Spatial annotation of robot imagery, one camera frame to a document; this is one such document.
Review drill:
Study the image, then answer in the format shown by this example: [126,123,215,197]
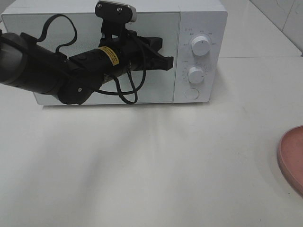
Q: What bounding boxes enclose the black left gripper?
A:
[95,0,174,71]

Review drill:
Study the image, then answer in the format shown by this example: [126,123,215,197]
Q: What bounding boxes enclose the white microwave door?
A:
[2,13,179,103]

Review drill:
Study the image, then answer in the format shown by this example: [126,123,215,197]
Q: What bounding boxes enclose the white microwave knob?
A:
[190,34,211,56]
[187,66,205,84]

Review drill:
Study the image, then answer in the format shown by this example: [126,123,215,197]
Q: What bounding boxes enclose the round white door button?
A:
[185,88,199,100]

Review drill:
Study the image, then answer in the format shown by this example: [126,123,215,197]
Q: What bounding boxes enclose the pink plate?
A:
[277,125,303,196]

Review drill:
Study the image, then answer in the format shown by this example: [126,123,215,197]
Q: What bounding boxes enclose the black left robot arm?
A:
[0,0,174,105]

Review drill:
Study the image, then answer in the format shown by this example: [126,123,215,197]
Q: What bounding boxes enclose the white microwave oven body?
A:
[1,0,228,103]

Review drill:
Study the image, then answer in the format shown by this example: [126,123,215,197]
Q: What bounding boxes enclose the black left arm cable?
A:
[37,14,147,105]

